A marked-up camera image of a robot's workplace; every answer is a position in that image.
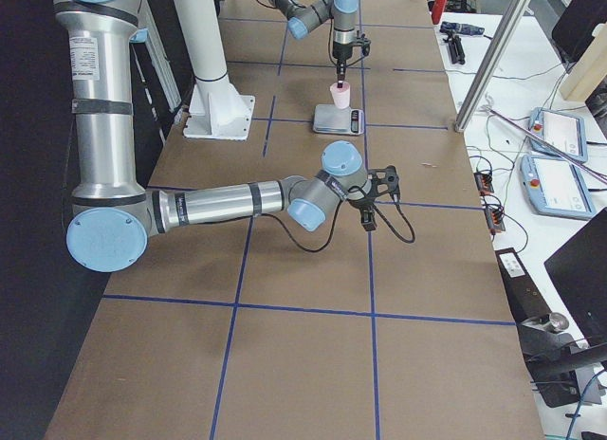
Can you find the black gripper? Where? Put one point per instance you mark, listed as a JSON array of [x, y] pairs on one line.
[[340, 51], [361, 204]]

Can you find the pink plastic cup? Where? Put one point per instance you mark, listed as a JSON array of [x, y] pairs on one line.
[[340, 93]]

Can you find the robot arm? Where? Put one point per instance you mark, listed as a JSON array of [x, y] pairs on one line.
[[302, 20], [211, 169]]

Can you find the digital kitchen scale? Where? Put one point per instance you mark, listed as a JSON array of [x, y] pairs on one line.
[[329, 119]]

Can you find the black folded tripod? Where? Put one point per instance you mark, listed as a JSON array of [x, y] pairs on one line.
[[455, 48]]

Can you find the red cylinder object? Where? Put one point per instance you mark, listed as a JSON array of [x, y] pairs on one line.
[[438, 8]]

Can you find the folded blue umbrella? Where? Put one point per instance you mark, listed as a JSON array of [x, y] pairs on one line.
[[461, 29]]

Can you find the black box with label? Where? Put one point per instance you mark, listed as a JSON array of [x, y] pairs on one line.
[[524, 297]]

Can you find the near blue teach pendant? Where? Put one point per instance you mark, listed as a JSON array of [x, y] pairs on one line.
[[554, 187]]

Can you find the blue teach pendant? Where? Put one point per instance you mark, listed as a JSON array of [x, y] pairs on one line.
[[554, 187], [562, 130]]

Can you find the far blue teach pendant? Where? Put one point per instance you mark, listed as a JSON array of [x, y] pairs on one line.
[[562, 130]]

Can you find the black monitor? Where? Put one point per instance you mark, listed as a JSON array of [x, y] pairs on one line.
[[578, 271]]

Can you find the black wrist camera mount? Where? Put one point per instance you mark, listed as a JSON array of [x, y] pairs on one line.
[[384, 182], [363, 43]]

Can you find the white pedestal column base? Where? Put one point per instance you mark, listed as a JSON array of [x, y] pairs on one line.
[[217, 110]]

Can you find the aluminium frame post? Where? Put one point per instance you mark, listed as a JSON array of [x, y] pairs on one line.
[[497, 47]]

